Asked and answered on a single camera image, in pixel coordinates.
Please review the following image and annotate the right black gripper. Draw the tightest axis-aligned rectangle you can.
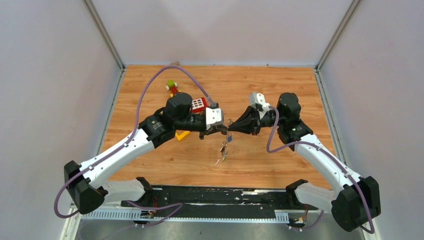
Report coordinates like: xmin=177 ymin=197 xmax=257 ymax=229
xmin=227 ymin=105 xmax=285 ymax=136

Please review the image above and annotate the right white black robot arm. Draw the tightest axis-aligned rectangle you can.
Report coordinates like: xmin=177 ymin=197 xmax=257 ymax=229
xmin=228 ymin=92 xmax=381 ymax=234

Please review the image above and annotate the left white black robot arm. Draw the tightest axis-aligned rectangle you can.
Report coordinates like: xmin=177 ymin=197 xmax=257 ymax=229
xmin=63 ymin=92 xmax=226 ymax=214

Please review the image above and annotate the red lego window brick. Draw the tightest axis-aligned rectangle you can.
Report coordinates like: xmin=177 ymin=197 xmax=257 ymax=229
xmin=191 ymin=97 xmax=208 ymax=114

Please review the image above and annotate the yellow triangular toy piece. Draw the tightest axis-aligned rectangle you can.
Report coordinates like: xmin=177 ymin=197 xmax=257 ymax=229
xmin=175 ymin=131 xmax=191 ymax=141

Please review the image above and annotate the lego car toy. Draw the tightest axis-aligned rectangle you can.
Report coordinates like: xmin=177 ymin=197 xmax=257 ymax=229
xmin=165 ymin=80 xmax=181 ymax=97

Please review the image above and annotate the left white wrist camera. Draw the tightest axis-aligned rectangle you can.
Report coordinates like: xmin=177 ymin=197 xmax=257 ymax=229
xmin=205 ymin=107 xmax=224 ymax=130

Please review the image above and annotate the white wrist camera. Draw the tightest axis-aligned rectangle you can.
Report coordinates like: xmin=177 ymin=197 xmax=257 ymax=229
xmin=205 ymin=107 xmax=224 ymax=130
xmin=248 ymin=92 xmax=270 ymax=120

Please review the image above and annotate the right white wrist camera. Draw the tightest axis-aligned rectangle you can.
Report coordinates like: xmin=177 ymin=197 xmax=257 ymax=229
xmin=248 ymin=92 xmax=270 ymax=120

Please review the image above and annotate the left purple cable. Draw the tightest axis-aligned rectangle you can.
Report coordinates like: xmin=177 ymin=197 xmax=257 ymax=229
xmin=53 ymin=65 xmax=220 ymax=220

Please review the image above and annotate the purple cable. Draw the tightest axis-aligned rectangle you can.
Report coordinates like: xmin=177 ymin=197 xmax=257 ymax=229
xmin=266 ymin=105 xmax=376 ymax=235
xmin=53 ymin=65 xmax=220 ymax=220

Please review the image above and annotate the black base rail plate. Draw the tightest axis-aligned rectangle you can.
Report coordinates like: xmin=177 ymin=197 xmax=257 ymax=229
xmin=135 ymin=185 xmax=317 ymax=220

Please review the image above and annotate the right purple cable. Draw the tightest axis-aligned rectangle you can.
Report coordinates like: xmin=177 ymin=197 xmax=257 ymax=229
xmin=266 ymin=105 xmax=376 ymax=235

